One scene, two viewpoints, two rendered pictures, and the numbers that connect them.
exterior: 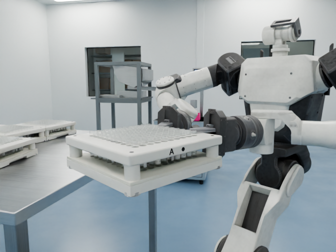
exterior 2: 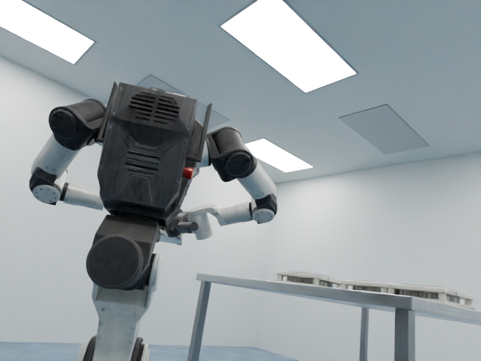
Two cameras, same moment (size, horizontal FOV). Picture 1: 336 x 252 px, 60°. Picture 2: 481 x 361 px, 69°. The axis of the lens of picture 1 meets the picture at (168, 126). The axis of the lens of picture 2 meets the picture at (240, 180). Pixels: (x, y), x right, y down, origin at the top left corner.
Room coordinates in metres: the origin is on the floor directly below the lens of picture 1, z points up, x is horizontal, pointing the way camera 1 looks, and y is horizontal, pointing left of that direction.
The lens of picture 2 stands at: (1.87, -1.03, 0.84)
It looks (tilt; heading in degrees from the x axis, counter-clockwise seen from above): 17 degrees up; 127
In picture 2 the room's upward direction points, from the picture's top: 9 degrees clockwise
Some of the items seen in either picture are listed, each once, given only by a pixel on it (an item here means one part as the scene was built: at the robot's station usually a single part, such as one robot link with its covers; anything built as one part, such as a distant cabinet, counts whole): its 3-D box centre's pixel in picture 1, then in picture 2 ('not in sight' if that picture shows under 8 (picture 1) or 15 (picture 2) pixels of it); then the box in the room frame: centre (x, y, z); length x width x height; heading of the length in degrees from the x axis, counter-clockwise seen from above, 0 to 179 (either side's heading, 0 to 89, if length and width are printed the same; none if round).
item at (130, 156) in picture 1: (143, 140); not in sight; (0.62, 0.05, 1.08); 0.25 x 0.24 x 0.02; 43
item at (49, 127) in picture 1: (44, 124); (429, 291); (1.65, 0.71, 0.96); 0.25 x 0.24 x 0.02; 159
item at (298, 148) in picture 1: (284, 160); (126, 252); (1.13, -0.47, 0.89); 0.28 x 0.13 x 0.18; 134
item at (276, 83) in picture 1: (285, 94); (151, 157); (1.11, -0.44, 1.16); 0.34 x 0.30 x 0.36; 44
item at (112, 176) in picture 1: (143, 161); (155, 235); (0.63, 0.05, 1.03); 0.24 x 0.24 x 0.02; 43
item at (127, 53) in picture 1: (114, 72); not in sight; (6.54, 1.18, 1.43); 1.32 x 0.01 x 1.11; 78
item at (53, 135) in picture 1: (45, 133); (429, 303); (1.65, 0.71, 0.91); 0.24 x 0.24 x 0.02; 69
